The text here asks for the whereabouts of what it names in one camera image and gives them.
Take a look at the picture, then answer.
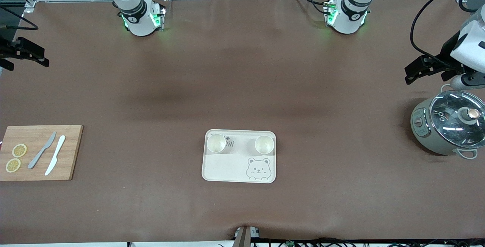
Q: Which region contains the glass pot lid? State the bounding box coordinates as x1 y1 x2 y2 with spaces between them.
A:
429 91 485 149

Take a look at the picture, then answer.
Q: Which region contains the wooden cutting board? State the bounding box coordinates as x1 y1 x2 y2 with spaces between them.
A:
0 125 83 181

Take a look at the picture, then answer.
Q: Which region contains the white IKEA cup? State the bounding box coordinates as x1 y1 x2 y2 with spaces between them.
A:
207 134 227 154
255 135 275 155

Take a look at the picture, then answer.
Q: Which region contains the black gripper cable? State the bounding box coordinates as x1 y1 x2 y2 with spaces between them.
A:
0 6 39 30
410 0 485 64

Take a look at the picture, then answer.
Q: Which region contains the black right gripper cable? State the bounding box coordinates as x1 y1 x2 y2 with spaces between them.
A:
0 6 39 30

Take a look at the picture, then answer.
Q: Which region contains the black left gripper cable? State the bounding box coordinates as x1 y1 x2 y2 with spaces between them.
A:
410 0 485 64

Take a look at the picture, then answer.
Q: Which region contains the white plastic knife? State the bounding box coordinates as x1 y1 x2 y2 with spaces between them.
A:
45 135 66 176

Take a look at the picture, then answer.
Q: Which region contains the brown camera stand post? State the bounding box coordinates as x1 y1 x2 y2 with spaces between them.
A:
234 225 260 247

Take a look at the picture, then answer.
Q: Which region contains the cream bear print tray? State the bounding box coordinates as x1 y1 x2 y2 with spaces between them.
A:
202 129 277 184

